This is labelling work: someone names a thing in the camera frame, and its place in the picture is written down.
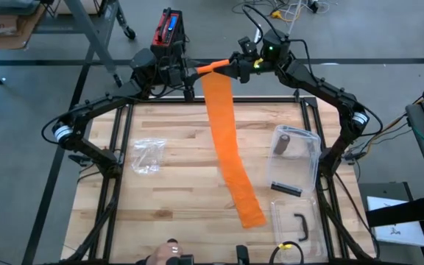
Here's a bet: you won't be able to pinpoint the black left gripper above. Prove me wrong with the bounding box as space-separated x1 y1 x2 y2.
159 54 208 88

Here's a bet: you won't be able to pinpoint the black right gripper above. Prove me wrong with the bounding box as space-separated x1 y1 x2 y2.
218 54 265 84

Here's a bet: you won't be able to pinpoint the orange elastic bandage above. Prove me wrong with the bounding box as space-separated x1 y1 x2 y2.
196 58 268 230

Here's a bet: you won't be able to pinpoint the brown elastic bandage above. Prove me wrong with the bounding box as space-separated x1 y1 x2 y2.
273 134 292 155

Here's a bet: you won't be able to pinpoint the clear plastic storage box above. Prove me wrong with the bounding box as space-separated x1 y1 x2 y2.
265 124 322 199

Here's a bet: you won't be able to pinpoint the white T-shaped pipe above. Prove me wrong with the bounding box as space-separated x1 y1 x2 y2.
254 0 303 43

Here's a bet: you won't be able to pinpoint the red black power station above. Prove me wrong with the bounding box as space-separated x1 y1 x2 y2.
149 7 188 62

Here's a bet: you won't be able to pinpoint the clear plastic bag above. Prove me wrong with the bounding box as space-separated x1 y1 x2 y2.
130 138 167 174

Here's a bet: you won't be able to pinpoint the grey workbench with casters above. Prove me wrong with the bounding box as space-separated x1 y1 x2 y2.
60 0 138 89

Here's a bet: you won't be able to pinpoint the person's hand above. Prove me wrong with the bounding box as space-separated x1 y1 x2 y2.
146 238 184 265

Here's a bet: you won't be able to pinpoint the brown cardboard sheet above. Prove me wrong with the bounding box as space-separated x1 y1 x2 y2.
0 5 46 52

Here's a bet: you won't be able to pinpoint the black flat beam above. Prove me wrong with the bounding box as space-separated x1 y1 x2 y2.
364 194 424 227

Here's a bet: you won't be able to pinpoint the white papers on side table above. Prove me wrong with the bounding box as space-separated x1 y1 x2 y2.
366 196 424 247

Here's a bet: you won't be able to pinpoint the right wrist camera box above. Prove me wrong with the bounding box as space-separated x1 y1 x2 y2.
237 35 258 56

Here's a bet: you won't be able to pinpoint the tangle of floor cables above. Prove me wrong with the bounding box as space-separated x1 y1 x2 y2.
232 0 331 23

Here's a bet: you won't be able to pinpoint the black aluminium rig frame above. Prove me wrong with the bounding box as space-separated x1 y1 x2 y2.
60 88 378 265

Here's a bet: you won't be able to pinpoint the clear lid with black handle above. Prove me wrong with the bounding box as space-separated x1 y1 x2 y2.
270 197 328 264

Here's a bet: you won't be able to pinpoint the black cable with yellow tag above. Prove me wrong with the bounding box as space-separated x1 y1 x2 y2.
269 241 305 265

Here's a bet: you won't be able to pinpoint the black teleoperation handle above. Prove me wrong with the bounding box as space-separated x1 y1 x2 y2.
166 253 195 265
236 244 251 265

